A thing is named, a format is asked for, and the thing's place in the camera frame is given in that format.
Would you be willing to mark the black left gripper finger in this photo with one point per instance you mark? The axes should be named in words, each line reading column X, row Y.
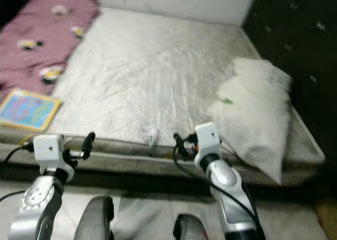
column 88, row 141

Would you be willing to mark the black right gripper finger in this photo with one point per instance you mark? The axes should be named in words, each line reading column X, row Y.
column 179, row 141

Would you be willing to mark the colourful children's book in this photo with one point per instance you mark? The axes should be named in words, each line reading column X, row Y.
column 29, row 111

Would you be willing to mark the white pillow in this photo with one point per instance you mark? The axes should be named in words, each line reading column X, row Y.
column 253, row 113

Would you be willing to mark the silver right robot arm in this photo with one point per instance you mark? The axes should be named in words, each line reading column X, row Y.
column 226, row 190

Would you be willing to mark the grey left robot leg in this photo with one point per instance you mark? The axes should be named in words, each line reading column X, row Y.
column 95, row 221

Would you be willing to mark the grey robot leg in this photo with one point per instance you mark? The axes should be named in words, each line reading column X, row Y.
column 189, row 230
column 95, row 221

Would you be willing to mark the white quilted mattress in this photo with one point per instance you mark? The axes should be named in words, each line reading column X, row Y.
column 147, row 66

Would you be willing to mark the grey right robot leg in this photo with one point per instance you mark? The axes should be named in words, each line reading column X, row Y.
column 189, row 230

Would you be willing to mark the pink cartoon print blanket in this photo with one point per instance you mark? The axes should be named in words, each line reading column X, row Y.
column 31, row 56

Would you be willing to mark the dark tufted headboard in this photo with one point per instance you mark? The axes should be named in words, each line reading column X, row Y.
column 289, row 40

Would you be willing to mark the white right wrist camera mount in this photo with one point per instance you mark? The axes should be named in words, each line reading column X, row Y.
column 208, row 137

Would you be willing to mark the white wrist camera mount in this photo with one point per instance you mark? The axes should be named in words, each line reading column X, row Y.
column 208, row 137
column 46, row 147

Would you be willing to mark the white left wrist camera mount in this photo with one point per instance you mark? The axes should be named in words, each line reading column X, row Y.
column 46, row 147

